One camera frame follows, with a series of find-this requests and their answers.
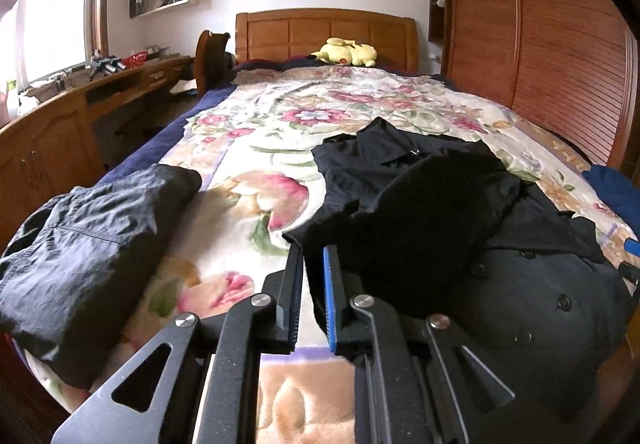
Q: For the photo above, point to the navy bed sheet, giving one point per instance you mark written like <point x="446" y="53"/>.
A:
<point x="150" y="144"/>

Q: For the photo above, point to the yellow plush toy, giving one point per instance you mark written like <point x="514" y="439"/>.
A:
<point x="345" y="53"/>

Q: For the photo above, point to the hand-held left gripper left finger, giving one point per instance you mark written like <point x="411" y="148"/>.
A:
<point x="295" y="304"/>

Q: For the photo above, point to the window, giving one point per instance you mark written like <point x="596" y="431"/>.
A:
<point x="50" y="14"/>

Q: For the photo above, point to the wooden slatted wardrobe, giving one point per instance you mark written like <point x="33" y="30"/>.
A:
<point x="550" y="49"/>

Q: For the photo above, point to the dark grey folded garment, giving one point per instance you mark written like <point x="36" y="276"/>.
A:
<point x="90" y="264"/>

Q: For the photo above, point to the white plastic bag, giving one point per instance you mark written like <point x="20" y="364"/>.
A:
<point x="30" y="99"/>

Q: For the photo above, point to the red basket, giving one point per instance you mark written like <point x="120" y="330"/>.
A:
<point x="135" y="60"/>

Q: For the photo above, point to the wooden bed headboard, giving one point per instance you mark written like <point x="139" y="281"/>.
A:
<point x="300" y="37"/>

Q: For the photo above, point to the wooden desk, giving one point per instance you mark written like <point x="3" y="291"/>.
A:
<point x="50" y="139"/>

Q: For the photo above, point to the black mechanical device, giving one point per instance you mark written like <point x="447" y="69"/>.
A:
<point x="105" y="64"/>

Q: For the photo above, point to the black coat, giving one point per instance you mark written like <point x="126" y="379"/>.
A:
<point x="525" y="284"/>

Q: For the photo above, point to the wooden chair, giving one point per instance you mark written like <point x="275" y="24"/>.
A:
<point x="210" y="59"/>

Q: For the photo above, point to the blue cloth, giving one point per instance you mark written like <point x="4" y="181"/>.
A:
<point x="617" y="194"/>

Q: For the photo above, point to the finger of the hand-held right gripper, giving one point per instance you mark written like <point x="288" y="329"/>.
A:
<point x="631" y="273"/>
<point x="633" y="246"/>

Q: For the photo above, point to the floral blanket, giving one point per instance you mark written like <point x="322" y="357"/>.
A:
<point x="260" y="144"/>

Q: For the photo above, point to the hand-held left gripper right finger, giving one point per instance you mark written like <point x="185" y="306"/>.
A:
<point x="331" y="309"/>

